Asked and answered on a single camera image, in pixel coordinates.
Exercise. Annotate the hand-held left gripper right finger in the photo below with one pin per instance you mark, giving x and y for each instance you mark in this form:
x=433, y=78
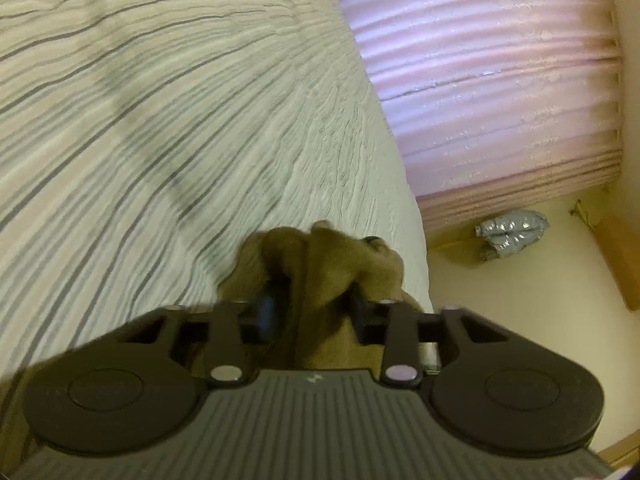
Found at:
x=359, y=317

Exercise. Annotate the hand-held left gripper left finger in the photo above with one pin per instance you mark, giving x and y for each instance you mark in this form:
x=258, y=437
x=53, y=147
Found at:
x=266, y=316

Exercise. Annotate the olive brown garment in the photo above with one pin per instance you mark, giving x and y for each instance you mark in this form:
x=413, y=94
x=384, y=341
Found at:
x=325, y=275

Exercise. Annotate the silver foil bag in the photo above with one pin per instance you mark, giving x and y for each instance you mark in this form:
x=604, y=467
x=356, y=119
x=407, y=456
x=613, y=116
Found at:
x=510, y=232

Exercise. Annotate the striped white bed cover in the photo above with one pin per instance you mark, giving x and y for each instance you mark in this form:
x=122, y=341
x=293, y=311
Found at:
x=175, y=110

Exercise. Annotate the pink curtain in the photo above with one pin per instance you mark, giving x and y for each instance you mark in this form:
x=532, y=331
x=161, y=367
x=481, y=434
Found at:
x=490, y=85

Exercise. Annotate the wooden box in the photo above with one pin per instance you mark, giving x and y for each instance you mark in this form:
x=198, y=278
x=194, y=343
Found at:
x=622, y=255

